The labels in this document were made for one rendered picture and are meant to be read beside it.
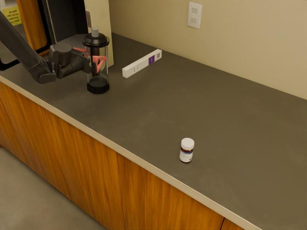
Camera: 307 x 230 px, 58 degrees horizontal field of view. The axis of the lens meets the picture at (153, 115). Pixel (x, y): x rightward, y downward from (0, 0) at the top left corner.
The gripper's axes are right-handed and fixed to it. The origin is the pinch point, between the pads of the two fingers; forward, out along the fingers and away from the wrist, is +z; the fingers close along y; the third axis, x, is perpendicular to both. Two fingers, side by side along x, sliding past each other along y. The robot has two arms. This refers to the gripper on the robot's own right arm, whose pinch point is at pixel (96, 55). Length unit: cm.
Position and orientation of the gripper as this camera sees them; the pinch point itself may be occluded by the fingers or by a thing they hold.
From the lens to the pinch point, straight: 118.0
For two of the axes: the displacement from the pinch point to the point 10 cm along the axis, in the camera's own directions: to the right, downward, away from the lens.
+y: -8.1, -3.9, 4.4
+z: 5.9, -4.5, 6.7
